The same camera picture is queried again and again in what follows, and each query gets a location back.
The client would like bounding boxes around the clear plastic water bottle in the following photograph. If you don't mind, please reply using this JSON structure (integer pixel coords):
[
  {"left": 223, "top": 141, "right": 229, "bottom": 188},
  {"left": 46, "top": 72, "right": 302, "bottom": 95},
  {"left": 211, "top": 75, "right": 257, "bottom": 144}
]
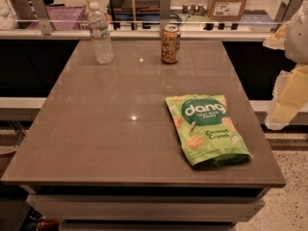
[{"left": 88, "top": 2, "right": 114, "bottom": 64}]

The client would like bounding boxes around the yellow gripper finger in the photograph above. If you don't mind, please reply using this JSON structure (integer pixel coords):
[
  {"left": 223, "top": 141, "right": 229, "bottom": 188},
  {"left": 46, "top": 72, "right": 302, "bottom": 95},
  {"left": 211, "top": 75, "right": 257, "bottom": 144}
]
[
  {"left": 263, "top": 22, "right": 289, "bottom": 50},
  {"left": 265, "top": 64, "right": 308, "bottom": 130}
]

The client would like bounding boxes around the brown patterned drink can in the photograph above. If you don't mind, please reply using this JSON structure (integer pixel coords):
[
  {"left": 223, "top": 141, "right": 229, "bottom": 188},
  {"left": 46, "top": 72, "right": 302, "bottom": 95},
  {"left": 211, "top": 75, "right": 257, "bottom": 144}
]
[{"left": 161, "top": 24, "right": 181, "bottom": 64}]

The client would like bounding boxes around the purple plastic crate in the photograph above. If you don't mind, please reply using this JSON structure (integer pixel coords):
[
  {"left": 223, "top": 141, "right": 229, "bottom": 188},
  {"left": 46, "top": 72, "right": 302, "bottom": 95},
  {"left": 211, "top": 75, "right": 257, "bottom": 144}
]
[{"left": 28, "top": 5, "right": 86, "bottom": 30}]

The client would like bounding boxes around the grey table base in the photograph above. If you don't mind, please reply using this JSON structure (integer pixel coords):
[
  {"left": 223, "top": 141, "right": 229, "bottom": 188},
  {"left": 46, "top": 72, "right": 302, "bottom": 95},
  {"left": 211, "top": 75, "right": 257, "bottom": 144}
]
[{"left": 27, "top": 193, "right": 265, "bottom": 225}]

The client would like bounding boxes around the grey metal railing post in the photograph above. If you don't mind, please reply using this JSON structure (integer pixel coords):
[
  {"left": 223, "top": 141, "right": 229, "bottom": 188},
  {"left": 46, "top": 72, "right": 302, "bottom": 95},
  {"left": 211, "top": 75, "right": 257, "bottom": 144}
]
[
  {"left": 31, "top": 0, "right": 54, "bottom": 36},
  {"left": 160, "top": 0, "right": 170, "bottom": 33},
  {"left": 270, "top": 0, "right": 305, "bottom": 32}
]

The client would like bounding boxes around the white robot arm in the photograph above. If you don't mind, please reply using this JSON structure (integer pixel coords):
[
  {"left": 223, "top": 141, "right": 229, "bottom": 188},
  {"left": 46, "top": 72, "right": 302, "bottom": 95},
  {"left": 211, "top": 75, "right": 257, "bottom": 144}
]
[{"left": 263, "top": 1, "right": 308, "bottom": 130}]

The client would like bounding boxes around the cardboard box with label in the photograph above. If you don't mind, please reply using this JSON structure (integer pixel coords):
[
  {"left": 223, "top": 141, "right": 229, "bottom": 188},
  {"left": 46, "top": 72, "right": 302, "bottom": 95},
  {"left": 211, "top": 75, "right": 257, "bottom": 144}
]
[{"left": 207, "top": 0, "right": 247, "bottom": 20}]

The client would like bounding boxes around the orange and blue cart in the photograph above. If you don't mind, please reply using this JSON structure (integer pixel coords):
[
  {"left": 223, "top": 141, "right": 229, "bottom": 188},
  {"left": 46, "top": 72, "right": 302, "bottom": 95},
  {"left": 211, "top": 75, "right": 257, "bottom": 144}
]
[{"left": 107, "top": 0, "right": 161, "bottom": 29}]

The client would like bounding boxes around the green Dang chips bag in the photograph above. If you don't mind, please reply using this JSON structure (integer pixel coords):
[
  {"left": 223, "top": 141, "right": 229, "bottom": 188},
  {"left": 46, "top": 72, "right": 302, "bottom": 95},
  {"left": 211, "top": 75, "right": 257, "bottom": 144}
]
[{"left": 166, "top": 94, "right": 251, "bottom": 167}]

